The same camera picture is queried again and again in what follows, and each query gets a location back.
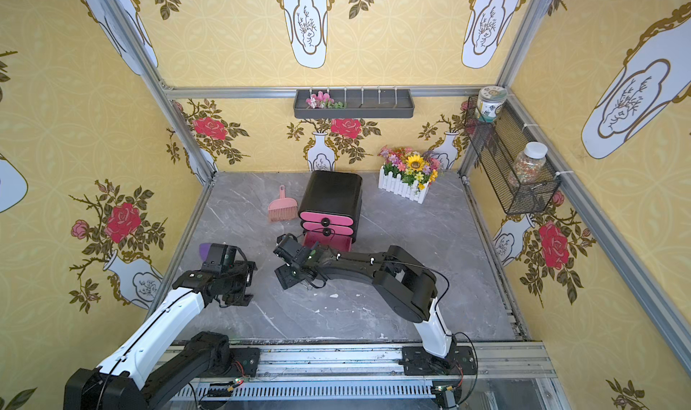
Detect pink bottom drawer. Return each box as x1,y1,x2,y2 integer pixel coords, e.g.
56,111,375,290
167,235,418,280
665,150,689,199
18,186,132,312
303,231,353,252

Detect pink top drawer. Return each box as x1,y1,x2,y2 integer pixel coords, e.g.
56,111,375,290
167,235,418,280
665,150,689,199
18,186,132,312
299,211,354,227

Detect black drawer cabinet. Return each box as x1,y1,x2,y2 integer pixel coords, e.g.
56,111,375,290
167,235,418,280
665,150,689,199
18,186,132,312
298,171,363,242

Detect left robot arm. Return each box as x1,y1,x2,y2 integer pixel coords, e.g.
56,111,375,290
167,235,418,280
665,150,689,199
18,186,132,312
63,244,260,409

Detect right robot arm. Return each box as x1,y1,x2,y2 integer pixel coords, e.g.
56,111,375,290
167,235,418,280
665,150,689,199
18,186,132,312
274,234,453,358

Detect pink hand broom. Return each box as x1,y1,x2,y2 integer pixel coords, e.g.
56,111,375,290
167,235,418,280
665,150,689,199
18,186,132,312
267,185,299,222

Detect flower box with white fence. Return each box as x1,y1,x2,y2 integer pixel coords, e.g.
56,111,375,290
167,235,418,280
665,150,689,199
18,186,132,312
378,147,441,204

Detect small pink flowers on shelf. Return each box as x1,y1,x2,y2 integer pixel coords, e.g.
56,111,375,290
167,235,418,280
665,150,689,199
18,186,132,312
305,91,345,109

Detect jar of colorful sprinkles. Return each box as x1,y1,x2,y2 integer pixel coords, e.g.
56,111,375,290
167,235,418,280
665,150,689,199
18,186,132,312
509,141,548,187

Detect purple spatula with pink handle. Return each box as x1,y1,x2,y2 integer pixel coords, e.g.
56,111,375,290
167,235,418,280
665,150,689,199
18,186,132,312
199,243,212,262

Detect grey wall shelf tray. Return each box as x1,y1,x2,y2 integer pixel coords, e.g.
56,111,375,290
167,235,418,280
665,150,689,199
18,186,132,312
293,87,416,120

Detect black wire wall basket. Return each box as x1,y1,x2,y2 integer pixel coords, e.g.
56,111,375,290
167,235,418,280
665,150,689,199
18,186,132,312
470,104,561,215

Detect metal base rail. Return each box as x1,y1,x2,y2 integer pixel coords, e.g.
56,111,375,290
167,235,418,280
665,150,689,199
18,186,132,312
155,342,568,410

